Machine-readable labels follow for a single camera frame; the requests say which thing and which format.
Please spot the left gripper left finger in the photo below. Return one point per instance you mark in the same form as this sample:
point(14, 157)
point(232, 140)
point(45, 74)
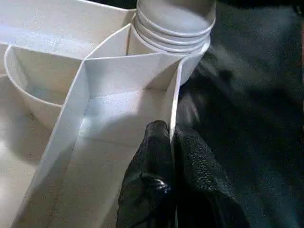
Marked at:
point(149, 180)

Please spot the black work mat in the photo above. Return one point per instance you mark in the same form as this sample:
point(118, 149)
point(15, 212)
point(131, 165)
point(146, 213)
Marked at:
point(249, 118)

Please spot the white plastic table leg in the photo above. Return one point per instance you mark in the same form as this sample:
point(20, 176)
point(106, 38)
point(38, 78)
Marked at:
point(173, 19)

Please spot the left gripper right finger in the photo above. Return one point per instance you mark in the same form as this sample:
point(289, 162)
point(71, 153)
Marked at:
point(204, 190)

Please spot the white plastic table top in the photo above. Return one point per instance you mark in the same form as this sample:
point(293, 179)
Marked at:
point(107, 107)

